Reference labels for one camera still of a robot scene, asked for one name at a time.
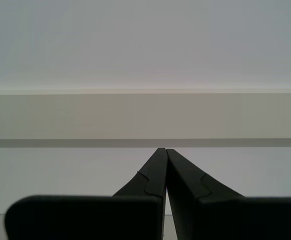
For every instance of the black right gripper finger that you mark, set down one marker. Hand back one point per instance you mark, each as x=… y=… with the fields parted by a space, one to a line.
x=123 y=217
x=223 y=217

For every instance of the beige wall trim band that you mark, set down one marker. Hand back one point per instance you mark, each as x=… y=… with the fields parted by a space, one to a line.
x=145 y=116

